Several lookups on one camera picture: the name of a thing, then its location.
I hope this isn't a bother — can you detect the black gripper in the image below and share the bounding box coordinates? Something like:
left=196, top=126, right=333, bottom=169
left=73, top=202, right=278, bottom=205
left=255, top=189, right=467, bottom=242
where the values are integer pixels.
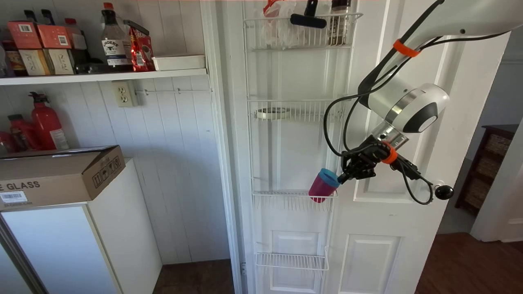
left=338, top=136, right=400, bottom=184

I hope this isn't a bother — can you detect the blue and pink cup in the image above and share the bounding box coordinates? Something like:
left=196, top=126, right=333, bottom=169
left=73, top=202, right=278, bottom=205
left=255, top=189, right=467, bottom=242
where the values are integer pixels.
left=309, top=169, right=340, bottom=203

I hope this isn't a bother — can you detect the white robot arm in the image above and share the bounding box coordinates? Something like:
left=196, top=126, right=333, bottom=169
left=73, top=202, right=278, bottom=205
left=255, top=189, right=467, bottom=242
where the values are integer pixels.
left=338, top=0, right=523, bottom=184

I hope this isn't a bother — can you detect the black door knob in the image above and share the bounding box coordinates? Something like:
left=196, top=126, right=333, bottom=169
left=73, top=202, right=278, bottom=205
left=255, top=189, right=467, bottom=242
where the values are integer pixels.
left=435, top=185, right=454, bottom=202

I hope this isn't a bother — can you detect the black squeegee tool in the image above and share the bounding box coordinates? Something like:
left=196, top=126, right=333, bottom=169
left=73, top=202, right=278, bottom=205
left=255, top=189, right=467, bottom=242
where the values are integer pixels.
left=289, top=0, right=327, bottom=30

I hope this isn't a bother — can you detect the red snack bag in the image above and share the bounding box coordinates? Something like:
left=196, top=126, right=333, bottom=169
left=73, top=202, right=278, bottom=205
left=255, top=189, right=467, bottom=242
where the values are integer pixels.
left=124, top=20, right=153, bottom=73

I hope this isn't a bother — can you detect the white refrigerator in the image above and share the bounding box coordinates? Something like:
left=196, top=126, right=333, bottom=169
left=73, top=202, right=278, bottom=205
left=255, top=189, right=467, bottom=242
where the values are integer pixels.
left=1, top=161, right=162, bottom=294

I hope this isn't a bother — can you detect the clear liquor bottle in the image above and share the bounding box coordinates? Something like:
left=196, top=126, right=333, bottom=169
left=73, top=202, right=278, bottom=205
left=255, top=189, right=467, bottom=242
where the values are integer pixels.
left=101, top=2, right=131, bottom=73

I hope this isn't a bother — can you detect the red fire extinguisher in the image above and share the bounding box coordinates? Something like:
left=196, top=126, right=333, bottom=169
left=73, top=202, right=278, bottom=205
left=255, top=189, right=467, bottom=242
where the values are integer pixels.
left=29, top=92, right=68, bottom=151

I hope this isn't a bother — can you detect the cardboard box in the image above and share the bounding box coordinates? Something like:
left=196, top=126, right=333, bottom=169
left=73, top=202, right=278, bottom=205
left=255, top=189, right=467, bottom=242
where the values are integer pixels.
left=0, top=146, right=126, bottom=211

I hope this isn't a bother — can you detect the white wire rack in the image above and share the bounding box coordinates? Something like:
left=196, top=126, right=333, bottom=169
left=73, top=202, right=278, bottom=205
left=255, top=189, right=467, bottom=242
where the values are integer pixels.
left=248, top=99, right=330, bottom=123
left=255, top=252, right=328, bottom=272
left=245, top=14, right=359, bottom=53
left=253, top=192, right=332, bottom=215

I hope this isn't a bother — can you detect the bottom white wire rack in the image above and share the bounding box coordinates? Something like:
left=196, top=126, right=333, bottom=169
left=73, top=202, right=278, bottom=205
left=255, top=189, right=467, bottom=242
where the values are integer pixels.
left=255, top=252, right=328, bottom=272

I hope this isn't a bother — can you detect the top white wire rack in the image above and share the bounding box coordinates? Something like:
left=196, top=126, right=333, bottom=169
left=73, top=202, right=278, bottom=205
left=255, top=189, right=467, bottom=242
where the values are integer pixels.
left=245, top=14, right=359, bottom=53

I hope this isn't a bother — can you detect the white wall shelf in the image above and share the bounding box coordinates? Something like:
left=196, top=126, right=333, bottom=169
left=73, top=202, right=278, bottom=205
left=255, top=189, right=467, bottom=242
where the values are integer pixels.
left=0, top=69, right=207, bottom=87

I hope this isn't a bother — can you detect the wall power outlet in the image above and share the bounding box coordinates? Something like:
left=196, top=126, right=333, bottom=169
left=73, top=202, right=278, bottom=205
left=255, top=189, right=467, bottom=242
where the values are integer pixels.
left=113, top=82, right=137, bottom=108

